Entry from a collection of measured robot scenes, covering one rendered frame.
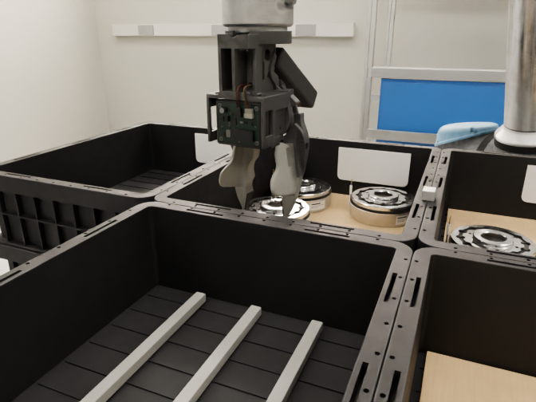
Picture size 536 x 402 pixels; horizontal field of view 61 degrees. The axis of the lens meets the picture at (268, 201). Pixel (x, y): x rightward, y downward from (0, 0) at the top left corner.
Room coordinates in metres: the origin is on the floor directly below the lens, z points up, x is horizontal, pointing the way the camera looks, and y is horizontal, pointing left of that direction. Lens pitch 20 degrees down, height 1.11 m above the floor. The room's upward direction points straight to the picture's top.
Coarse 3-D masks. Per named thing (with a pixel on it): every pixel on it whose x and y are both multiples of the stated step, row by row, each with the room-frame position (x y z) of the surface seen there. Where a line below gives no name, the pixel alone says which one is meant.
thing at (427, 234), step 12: (444, 156) 0.69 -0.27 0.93; (492, 156) 0.70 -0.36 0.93; (504, 156) 0.70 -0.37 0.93; (516, 156) 0.69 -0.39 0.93; (528, 156) 0.69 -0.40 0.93; (444, 168) 0.62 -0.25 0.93; (444, 180) 0.57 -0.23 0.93; (432, 204) 0.48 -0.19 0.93; (432, 216) 0.48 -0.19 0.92; (420, 228) 0.41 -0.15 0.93; (432, 228) 0.41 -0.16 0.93; (420, 240) 0.39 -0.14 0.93; (432, 240) 0.38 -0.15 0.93; (468, 252) 0.36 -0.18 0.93; (480, 252) 0.36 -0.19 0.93; (492, 252) 0.36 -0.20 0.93; (504, 252) 0.36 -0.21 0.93
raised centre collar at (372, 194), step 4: (368, 192) 0.70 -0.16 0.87; (372, 192) 0.70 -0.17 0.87; (376, 192) 0.70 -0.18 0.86; (380, 192) 0.71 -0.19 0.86; (384, 192) 0.71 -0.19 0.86; (388, 192) 0.70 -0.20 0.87; (392, 192) 0.70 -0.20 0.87; (368, 196) 0.69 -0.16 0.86; (372, 196) 0.68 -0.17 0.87; (376, 196) 0.68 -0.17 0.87; (392, 196) 0.68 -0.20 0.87; (396, 196) 0.68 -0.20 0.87; (376, 200) 0.67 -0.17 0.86; (380, 200) 0.67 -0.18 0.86; (384, 200) 0.67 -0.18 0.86; (388, 200) 0.67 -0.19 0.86; (392, 200) 0.67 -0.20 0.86
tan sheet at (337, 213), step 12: (336, 204) 0.74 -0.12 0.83; (348, 204) 0.74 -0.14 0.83; (312, 216) 0.69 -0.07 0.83; (324, 216) 0.69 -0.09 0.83; (336, 216) 0.69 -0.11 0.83; (348, 216) 0.69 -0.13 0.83; (360, 228) 0.64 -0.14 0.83; (372, 228) 0.64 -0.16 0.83; (384, 228) 0.64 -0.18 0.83; (396, 228) 0.64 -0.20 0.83
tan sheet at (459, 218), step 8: (448, 208) 0.72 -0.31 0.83; (448, 216) 0.69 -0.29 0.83; (456, 216) 0.69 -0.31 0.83; (464, 216) 0.69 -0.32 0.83; (472, 216) 0.69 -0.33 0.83; (480, 216) 0.69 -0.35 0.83; (488, 216) 0.69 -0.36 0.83; (496, 216) 0.69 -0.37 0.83; (504, 216) 0.69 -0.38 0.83; (456, 224) 0.65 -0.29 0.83; (464, 224) 0.65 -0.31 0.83; (472, 224) 0.65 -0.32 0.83; (480, 224) 0.65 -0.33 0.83; (488, 224) 0.65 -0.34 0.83; (496, 224) 0.65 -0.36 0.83; (504, 224) 0.65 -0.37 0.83; (512, 224) 0.65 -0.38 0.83; (520, 224) 0.65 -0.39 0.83; (528, 224) 0.65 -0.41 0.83; (520, 232) 0.62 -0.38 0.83; (528, 232) 0.62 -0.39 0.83
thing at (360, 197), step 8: (360, 192) 0.72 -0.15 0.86; (400, 192) 0.71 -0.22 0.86; (360, 200) 0.67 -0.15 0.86; (368, 200) 0.67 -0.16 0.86; (400, 200) 0.67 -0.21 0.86; (408, 200) 0.68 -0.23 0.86; (368, 208) 0.65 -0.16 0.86; (376, 208) 0.65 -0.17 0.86; (384, 208) 0.64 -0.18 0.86; (392, 208) 0.64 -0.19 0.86; (400, 208) 0.64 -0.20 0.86; (408, 208) 0.65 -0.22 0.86
